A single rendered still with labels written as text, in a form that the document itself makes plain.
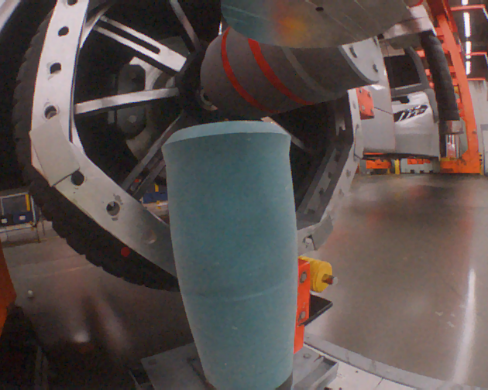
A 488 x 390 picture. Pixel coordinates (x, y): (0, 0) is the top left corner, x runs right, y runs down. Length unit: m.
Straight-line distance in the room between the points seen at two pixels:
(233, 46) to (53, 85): 0.19
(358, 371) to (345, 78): 0.80
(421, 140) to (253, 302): 2.69
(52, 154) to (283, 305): 0.22
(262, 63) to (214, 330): 0.23
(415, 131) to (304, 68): 2.54
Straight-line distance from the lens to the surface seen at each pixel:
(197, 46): 0.43
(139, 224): 0.24
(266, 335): 0.17
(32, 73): 0.36
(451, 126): 0.36
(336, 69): 0.22
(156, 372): 0.70
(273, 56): 0.24
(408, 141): 2.72
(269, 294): 0.15
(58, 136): 0.23
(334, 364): 0.77
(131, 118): 0.41
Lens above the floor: 0.71
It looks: 6 degrees down
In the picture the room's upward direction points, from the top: 5 degrees counter-clockwise
